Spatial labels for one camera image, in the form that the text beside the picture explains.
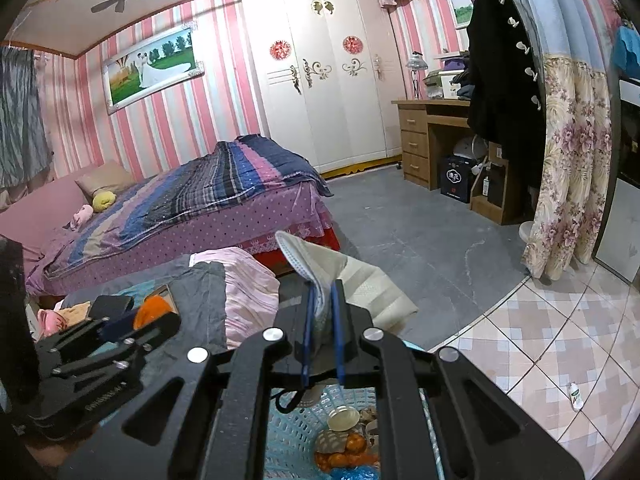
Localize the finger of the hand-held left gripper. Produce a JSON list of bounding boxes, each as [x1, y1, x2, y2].
[[37, 311, 140, 361], [52, 312, 182, 378]]

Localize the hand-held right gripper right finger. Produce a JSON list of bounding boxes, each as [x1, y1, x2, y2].
[[331, 279, 586, 480]]

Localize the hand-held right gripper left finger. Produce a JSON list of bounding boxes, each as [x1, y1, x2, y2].
[[57, 280, 316, 480]]

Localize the white mesh cloth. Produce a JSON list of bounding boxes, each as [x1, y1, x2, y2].
[[275, 230, 420, 333]]

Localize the round metal lid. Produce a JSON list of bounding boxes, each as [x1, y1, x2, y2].
[[327, 406, 361, 432]]

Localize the light blue plastic basket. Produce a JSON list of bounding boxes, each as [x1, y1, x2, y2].
[[264, 337, 446, 480]]

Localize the blue plastic bag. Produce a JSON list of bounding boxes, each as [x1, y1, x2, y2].
[[327, 465, 381, 480]]

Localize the person's left hand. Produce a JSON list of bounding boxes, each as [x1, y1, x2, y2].
[[22, 432, 81, 467]]

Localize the black phone case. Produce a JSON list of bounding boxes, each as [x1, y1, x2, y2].
[[87, 295, 135, 321]]

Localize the orange towel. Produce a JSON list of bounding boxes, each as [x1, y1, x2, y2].
[[54, 302, 93, 331]]

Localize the pink striped cloth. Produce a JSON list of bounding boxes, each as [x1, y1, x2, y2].
[[191, 246, 281, 350]]

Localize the pink piggy bank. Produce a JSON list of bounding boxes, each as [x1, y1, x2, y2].
[[37, 308, 63, 338]]

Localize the purple bed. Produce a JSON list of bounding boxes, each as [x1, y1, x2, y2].
[[0, 134, 341, 306]]

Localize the pink plush toy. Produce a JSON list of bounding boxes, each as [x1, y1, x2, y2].
[[69, 204, 95, 232]]

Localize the beige pillow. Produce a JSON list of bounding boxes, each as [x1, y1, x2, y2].
[[75, 160, 136, 198]]

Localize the striped purple blue blanket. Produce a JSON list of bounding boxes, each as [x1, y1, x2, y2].
[[42, 134, 335, 278]]

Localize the black cardboard box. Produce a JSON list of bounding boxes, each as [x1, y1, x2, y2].
[[439, 155, 478, 204]]

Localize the wooden desk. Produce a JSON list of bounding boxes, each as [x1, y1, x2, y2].
[[391, 97, 526, 226]]

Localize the white wardrobe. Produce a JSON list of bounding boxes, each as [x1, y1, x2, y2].
[[240, 0, 406, 176]]

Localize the grey hanging cloth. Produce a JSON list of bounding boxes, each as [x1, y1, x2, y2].
[[0, 45, 53, 191]]

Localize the white round fan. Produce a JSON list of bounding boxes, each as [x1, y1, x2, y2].
[[451, 135, 488, 161]]

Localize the white storage box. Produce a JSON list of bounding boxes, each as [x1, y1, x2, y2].
[[435, 70, 468, 100]]

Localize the table lamp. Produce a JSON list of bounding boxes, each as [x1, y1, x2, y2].
[[404, 51, 428, 102]]

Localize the white appliance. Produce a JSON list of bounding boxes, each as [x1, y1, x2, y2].
[[592, 77, 640, 283]]

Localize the black hanging coat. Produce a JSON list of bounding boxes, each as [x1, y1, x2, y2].
[[466, 0, 547, 188]]

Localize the blue cloth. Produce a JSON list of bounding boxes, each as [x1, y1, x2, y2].
[[612, 25, 640, 83]]

